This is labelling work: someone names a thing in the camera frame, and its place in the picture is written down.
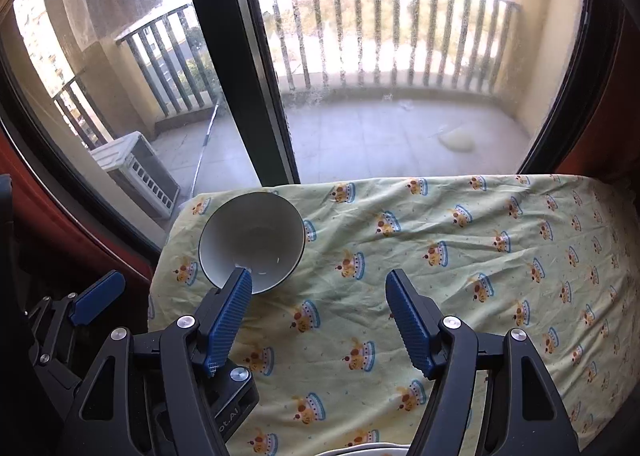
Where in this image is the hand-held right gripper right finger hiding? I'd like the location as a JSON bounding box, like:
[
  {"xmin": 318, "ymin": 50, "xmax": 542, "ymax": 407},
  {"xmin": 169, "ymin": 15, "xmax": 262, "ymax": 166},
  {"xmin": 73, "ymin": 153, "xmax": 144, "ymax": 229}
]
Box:
[{"xmin": 385, "ymin": 268, "xmax": 581, "ymax": 456}]

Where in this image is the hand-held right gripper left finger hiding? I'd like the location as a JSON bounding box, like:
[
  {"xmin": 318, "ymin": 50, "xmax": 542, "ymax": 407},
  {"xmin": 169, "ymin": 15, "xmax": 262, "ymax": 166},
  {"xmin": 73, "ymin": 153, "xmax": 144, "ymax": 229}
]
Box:
[{"xmin": 62, "ymin": 267, "xmax": 253, "ymax": 456}]

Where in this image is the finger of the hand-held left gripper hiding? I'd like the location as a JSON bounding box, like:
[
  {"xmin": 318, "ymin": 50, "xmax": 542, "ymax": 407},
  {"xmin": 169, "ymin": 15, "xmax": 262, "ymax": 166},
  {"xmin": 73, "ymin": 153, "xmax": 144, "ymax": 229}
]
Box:
[
  {"xmin": 207, "ymin": 361, "xmax": 261, "ymax": 437},
  {"xmin": 22, "ymin": 270, "xmax": 126, "ymax": 367}
]

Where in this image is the cream floral bowl dark rim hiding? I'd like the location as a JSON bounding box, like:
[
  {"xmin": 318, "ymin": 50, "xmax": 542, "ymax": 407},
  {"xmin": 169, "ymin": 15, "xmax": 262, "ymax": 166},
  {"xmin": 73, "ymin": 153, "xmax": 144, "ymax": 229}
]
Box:
[{"xmin": 199, "ymin": 191, "xmax": 307, "ymax": 295}]

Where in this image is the white beaded yellow-flower plate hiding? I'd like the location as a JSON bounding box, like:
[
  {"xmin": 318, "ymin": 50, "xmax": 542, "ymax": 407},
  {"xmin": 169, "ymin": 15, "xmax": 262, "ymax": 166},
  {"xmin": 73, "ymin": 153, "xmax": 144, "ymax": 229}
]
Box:
[{"xmin": 320, "ymin": 442, "xmax": 413, "ymax": 456}]

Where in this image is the red curtain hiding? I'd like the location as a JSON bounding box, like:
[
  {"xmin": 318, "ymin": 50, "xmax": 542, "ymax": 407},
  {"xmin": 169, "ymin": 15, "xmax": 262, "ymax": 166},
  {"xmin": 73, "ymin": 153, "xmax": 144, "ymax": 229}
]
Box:
[
  {"xmin": 590, "ymin": 10, "xmax": 640, "ymax": 187},
  {"xmin": 0, "ymin": 131, "xmax": 151, "ymax": 287}
]

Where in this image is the yellow printed tablecloth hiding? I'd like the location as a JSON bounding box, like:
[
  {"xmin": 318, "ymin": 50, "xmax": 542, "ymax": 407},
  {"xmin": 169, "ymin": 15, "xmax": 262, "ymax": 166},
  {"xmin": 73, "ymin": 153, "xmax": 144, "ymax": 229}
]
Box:
[{"xmin": 147, "ymin": 175, "xmax": 640, "ymax": 456}]

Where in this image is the white air conditioner unit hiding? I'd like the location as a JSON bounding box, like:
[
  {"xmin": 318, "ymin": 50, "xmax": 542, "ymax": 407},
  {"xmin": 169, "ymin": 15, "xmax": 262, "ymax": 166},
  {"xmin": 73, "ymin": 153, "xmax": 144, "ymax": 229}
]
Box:
[{"xmin": 90, "ymin": 132, "xmax": 181, "ymax": 219}]

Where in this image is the white mop stick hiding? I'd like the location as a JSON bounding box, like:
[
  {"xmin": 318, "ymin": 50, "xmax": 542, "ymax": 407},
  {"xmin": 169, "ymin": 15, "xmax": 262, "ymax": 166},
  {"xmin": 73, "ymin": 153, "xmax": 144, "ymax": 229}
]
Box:
[{"xmin": 191, "ymin": 104, "xmax": 221, "ymax": 197}]

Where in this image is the dark window frame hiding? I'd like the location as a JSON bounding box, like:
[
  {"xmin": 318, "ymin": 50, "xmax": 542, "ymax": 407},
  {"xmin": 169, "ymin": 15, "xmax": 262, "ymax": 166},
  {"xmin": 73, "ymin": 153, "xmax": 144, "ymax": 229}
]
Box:
[{"xmin": 0, "ymin": 0, "xmax": 640, "ymax": 267}]

